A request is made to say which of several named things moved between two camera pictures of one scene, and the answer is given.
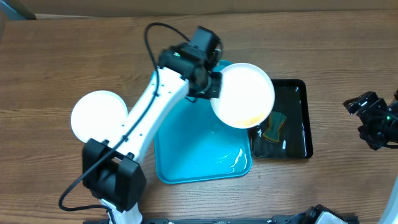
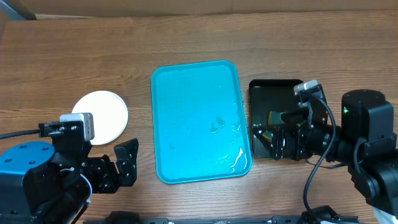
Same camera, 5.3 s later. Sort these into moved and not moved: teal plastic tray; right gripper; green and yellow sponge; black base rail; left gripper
Moved: right gripper; left gripper
Not moved: green and yellow sponge; teal plastic tray; black base rail
